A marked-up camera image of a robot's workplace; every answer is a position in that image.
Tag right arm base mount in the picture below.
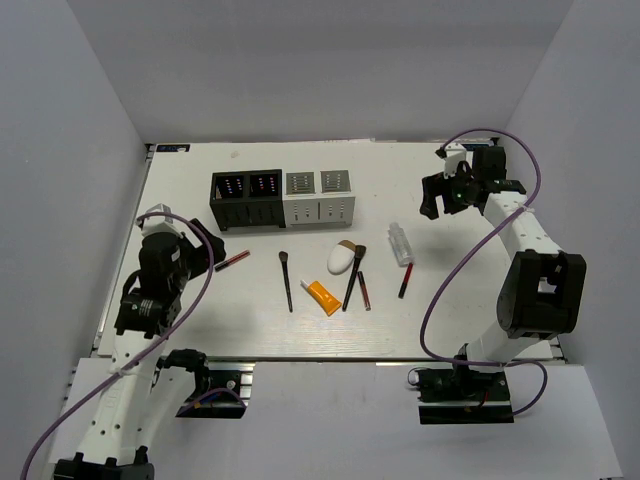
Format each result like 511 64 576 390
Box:
407 365 514 425

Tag thin black makeup brush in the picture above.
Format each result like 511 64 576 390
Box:
278 251 294 313

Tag black flat-head makeup brush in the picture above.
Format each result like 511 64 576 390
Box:
342 245 367 311

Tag white organizer box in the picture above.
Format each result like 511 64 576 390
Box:
282 170 356 228

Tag red lip gloss tube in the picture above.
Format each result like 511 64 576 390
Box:
214 250 250 272

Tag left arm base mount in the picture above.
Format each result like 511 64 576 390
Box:
156 349 254 419

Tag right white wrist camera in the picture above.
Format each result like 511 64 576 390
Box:
435 143 468 178

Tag orange cream tube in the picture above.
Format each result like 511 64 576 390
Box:
300 280 342 316

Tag red lipstick pen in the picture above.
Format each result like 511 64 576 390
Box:
398 263 414 299

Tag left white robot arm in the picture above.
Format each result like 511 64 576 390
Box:
53 213 226 479

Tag dark red lip gloss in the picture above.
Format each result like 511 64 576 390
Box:
357 270 371 311

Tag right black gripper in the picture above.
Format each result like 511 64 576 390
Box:
420 162 478 220

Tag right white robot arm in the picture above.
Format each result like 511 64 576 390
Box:
420 146 587 399

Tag white oval makeup sponge case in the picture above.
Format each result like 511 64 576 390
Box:
327 240 356 275

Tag clear plastic bottle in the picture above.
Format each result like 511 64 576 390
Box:
388 222 414 267

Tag black organizer box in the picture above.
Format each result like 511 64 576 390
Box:
209 169 286 232

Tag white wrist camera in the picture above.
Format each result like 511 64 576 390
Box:
435 143 468 178
137 203 180 238

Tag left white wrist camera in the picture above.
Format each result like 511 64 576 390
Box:
137 203 180 238

